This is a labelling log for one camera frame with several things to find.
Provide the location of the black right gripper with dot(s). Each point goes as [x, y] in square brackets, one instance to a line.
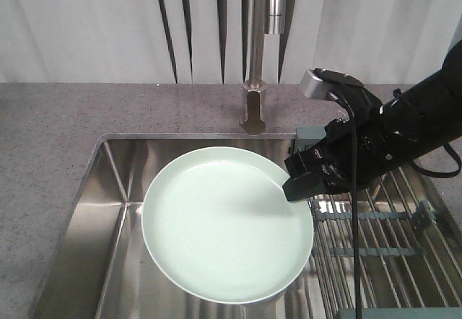
[353, 152]

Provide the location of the pale green round plate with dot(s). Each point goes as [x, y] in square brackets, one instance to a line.
[216, 222]

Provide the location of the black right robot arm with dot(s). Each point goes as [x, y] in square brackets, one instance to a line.
[424, 117]

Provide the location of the metal roll-up drying rack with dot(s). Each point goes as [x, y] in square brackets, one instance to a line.
[410, 254]

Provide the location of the white pleated curtain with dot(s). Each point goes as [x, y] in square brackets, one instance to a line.
[208, 41]

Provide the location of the steel kitchen faucet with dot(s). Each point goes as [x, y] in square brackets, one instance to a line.
[268, 18]

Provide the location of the stainless steel sink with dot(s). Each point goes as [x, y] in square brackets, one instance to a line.
[103, 269]

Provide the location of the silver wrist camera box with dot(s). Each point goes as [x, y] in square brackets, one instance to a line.
[319, 84]

